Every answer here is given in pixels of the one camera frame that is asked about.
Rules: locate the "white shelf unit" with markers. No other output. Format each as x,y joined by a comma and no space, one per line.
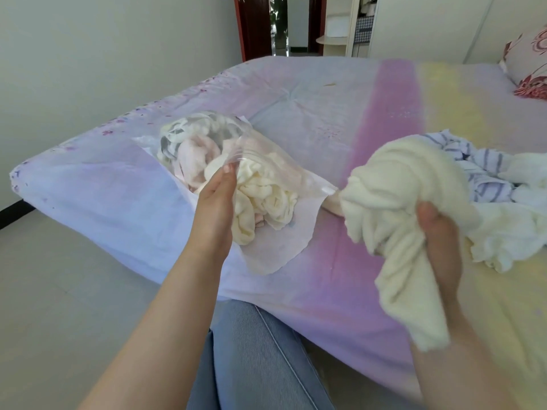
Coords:
339,25

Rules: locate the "person's left forearm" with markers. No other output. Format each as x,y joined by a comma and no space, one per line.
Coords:
162,328

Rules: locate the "person's left hand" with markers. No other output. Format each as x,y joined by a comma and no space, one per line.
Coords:
213,217

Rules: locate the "person's right thumb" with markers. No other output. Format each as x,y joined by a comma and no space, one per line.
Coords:
429,219

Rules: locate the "person's left thumb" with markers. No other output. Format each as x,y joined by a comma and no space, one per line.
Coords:
230,181

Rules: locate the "white crumpled cloth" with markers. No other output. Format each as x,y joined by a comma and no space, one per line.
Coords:
517,226

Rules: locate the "pink cloth in bag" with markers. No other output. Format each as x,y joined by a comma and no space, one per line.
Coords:
196,160

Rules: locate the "cream fluffy towel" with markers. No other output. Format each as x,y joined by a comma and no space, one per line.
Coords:
397,187

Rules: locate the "person's leg in jeans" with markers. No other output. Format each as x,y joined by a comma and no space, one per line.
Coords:
252,362

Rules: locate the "bed with pastel sheet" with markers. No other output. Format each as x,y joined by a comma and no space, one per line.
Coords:
342,119

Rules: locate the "red floral pillow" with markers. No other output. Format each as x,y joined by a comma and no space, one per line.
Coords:
527,59

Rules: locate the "dark red door frame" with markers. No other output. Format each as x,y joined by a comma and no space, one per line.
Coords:
254,25

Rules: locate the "person's right forearm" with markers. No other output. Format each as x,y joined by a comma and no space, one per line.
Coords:
461,362

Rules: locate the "cream cloth in bag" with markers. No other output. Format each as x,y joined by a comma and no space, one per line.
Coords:
265,196

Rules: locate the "blue striped white cloth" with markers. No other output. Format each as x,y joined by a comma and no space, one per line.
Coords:
487,170

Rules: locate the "clear plastic storage bag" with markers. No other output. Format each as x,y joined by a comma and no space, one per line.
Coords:
290,239

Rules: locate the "person's right hand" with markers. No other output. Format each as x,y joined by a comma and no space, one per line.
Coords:
444,256

